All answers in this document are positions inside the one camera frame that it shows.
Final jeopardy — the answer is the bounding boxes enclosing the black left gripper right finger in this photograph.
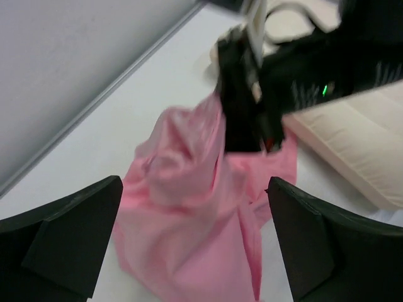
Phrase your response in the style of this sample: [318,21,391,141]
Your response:
[266,177,402,302]

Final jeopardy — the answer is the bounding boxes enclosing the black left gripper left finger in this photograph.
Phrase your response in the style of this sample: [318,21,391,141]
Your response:
[1,176,123,302]

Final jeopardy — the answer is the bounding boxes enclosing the pink pillowcase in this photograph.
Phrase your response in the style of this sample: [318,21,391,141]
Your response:
[113,95,297,301]

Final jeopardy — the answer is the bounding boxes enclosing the cream pillow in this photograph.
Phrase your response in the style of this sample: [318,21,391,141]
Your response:
[283,83,402,210]

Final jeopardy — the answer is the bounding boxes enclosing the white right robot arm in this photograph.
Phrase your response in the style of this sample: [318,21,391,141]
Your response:
[212,1,402,153]

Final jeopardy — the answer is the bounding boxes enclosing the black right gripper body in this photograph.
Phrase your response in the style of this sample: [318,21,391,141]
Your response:
[215,28,287,155]

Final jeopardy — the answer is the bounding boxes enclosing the aluminium table edge rail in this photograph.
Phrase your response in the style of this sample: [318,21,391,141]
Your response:
[1,4,204,197]

